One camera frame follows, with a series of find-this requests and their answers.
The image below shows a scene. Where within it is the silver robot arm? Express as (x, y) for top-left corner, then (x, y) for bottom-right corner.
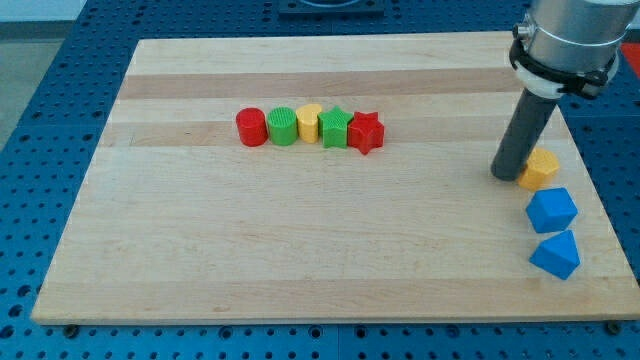
(509, 0), (639, 100)

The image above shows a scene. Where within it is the blue triangle block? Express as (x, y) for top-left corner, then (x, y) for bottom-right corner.
(529, 230), (581, 280)

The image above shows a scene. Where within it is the green star block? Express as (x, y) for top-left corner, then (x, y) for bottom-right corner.
(318, 106), (354, 148)

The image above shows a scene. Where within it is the red star block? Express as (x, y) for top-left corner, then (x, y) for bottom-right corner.
(347, 112), (385, 155)

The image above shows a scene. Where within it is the yellow heart block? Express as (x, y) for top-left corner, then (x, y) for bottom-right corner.
(295, 103), (322, 143)

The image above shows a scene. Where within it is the green cylinder block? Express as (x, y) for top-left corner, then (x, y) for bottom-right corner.
(267, 107), (298, 146)

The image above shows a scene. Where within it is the red cylinder block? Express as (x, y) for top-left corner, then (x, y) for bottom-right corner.
(236, 108), (268, 147)

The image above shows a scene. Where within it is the wooden board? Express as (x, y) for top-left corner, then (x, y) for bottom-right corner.
(31, 32), (639, 325)

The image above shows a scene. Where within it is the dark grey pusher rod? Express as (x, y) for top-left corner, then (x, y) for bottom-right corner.
(490, 89), (557, 181)

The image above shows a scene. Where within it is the yellow hexagon block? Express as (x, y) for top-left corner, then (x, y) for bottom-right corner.
(517, 147), (560, 191)

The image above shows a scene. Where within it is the blue cube block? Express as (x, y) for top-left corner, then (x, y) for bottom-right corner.
(525, 187), (579, 233)

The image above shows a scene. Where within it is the red object at edge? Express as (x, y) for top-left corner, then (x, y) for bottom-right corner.
(621, 42), (640, 77)

